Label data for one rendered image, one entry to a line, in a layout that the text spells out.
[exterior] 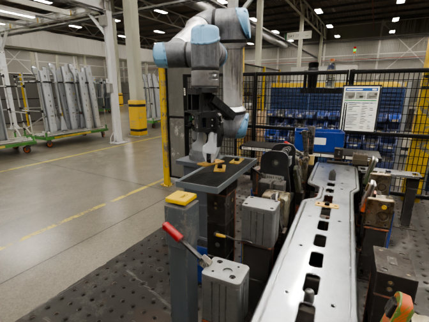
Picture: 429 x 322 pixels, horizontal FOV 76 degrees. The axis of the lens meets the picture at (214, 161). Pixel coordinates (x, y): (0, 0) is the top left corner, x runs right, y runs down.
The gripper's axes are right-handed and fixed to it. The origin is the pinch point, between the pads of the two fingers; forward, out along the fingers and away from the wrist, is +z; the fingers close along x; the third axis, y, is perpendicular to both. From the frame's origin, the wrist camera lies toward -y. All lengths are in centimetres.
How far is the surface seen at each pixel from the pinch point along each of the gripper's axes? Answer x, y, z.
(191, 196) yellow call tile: 6.0, 12.9, 7.1
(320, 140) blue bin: -20, -117, 13
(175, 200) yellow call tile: 4.8, 17.1, 7.2
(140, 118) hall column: -696, -369, 68
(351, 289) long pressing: 41.7, -3.1, 23.4
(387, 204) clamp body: 36, -54, 21
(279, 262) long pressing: 25.7, 0.7, 22.7
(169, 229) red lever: 10.7, 23.2, 10.5
